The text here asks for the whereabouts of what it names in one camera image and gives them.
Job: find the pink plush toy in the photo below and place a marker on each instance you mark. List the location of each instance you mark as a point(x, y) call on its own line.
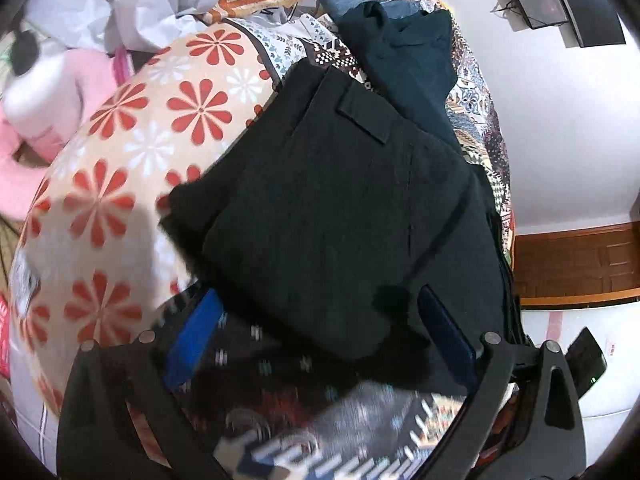
point(45, 100)

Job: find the red flower print pillow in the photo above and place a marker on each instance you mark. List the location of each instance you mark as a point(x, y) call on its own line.
point(130, 170)

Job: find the black pants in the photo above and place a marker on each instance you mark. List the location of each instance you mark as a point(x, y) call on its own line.
point(325, 220)

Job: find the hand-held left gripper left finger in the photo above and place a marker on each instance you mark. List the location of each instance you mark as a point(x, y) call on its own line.
point(195, 340)

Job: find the black wall television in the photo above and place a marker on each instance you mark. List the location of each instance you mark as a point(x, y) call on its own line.
point(600, 5)

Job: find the red and white sticker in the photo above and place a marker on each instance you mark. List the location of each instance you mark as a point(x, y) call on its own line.
point(611, 347)

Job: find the dark teal pants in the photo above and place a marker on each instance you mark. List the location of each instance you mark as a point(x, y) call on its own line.
point(415, 70)

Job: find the white heart-print sliding door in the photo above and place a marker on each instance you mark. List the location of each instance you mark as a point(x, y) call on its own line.
point(610, 320)

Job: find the patchwork bed blanket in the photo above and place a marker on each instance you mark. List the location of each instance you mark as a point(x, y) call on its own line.
point(480, 110)

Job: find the white crumpled cloth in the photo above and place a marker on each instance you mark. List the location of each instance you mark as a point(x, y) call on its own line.
point(150, 5)

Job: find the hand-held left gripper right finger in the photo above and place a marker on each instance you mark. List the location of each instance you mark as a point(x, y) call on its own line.
point(445, 335)

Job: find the brown wooden door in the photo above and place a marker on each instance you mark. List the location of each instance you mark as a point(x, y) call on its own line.
point(575, 265)

